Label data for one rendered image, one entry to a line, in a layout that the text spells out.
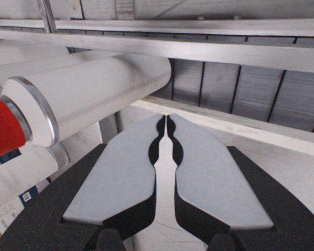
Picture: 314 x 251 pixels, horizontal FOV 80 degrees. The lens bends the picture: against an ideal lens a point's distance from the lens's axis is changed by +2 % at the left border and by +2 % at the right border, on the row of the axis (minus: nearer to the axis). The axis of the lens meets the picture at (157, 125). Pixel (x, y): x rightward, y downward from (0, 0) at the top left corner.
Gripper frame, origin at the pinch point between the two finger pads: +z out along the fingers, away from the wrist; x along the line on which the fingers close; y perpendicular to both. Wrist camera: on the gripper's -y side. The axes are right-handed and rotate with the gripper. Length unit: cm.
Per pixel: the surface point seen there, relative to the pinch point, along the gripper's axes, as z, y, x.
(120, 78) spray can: 4.9, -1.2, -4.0
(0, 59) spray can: 13.7, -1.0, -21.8
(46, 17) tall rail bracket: 11.4, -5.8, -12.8
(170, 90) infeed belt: 12.8, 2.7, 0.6
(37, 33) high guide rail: 12.3, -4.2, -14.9
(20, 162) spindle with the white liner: 21.8, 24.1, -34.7
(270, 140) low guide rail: 3.5, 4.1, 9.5
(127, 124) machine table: 23.7, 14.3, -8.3
